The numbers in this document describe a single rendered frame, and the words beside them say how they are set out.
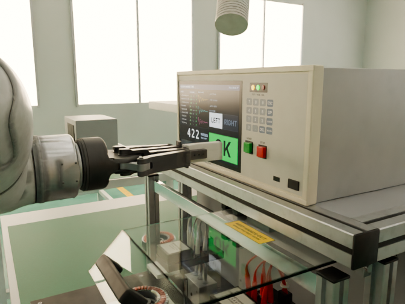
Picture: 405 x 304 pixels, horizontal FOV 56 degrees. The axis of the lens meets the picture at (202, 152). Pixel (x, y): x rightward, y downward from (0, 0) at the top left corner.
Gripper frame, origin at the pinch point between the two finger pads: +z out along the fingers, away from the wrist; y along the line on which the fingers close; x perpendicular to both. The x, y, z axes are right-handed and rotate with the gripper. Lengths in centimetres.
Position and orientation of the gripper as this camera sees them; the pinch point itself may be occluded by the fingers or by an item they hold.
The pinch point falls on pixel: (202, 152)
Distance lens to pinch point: 63.1
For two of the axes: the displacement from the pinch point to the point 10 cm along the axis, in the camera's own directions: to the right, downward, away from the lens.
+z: 8.7, -0.9, 4.9
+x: 0.0, -9.8, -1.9
